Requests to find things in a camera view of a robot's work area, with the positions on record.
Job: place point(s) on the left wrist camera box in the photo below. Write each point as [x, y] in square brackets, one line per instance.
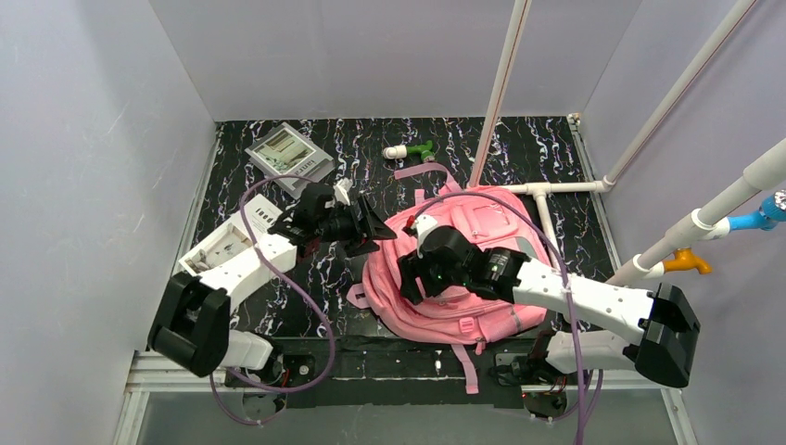
[341, 191]

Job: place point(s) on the orange tap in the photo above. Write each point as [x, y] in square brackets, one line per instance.
[683, 260]

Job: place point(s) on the grey furniture catalogue book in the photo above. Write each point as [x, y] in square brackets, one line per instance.
[292, 156]

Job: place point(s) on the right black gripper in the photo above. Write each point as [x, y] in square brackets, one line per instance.
[409, 277]

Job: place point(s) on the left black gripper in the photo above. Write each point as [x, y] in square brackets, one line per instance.
[359, 222]

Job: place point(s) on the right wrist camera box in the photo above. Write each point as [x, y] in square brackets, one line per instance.
[419, 228]

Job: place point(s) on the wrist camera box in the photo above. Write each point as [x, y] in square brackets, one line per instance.
[419, 228]
[341, 191]

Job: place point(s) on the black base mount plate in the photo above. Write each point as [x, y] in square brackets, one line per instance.
[358, 356]

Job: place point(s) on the pink student backpack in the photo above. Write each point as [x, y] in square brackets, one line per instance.
[492, 217]

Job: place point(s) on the aluminium rail frame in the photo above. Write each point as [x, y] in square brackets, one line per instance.
[152, 373]

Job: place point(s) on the blue tap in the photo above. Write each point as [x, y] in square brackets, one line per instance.
[770, 213]

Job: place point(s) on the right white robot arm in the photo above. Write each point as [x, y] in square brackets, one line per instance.
[654, 333]

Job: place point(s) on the white furniture catalogue book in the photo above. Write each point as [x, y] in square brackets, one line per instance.
[231, 237]

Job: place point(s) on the green and white faucet toy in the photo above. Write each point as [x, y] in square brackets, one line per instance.
[424, 151]

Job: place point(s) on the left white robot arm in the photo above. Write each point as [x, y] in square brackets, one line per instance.
[191, 325]

